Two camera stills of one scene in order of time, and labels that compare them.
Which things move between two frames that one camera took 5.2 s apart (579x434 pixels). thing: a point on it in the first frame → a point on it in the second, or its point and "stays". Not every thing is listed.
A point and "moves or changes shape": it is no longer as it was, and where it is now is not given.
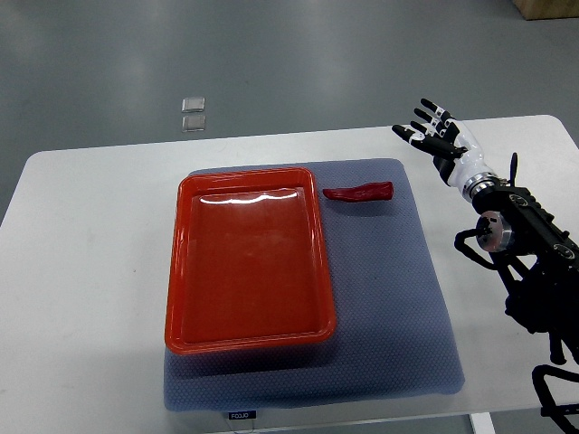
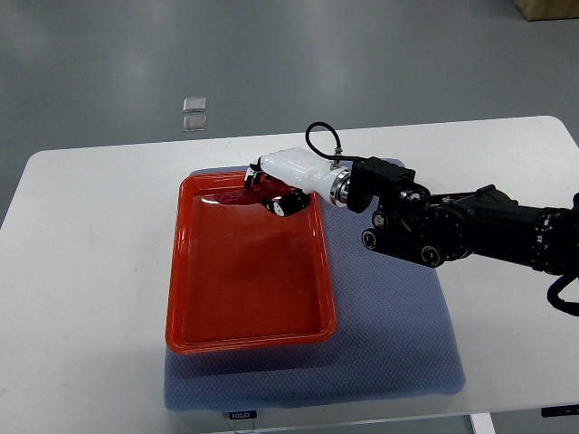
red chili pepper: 363,193 moves or changes shape
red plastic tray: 248,265 stays
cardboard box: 547,9 stays
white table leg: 482,423 stays
